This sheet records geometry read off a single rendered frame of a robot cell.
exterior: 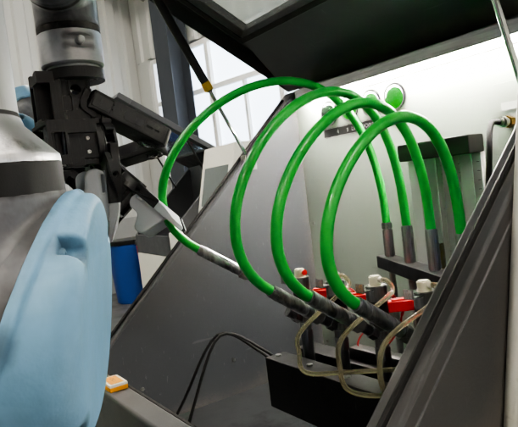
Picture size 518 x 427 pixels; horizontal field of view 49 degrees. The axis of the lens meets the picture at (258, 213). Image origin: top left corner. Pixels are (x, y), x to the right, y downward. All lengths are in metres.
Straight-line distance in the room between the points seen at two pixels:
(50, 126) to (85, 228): 0.46
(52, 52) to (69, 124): 0.09
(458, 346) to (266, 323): 0.71
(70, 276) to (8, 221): 0.03
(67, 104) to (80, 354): 0.52
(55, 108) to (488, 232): 0.50
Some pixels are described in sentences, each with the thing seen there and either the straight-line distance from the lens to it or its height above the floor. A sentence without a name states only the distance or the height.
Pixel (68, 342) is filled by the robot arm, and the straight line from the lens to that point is 0.22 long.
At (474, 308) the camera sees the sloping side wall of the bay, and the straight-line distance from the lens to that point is 0.60.
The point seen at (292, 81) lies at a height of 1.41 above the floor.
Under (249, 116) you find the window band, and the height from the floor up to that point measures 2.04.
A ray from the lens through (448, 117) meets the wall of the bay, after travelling 1.01.
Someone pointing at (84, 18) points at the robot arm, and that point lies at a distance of 0.73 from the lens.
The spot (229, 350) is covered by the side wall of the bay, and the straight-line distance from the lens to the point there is 1.20.
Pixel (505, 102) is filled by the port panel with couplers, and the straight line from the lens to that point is 0.95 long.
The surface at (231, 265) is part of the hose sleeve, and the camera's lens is 0.93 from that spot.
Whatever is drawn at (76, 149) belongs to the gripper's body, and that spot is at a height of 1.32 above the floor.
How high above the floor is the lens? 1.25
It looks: 3 degrees down
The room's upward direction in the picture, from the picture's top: 7 degrees counter-clockwise
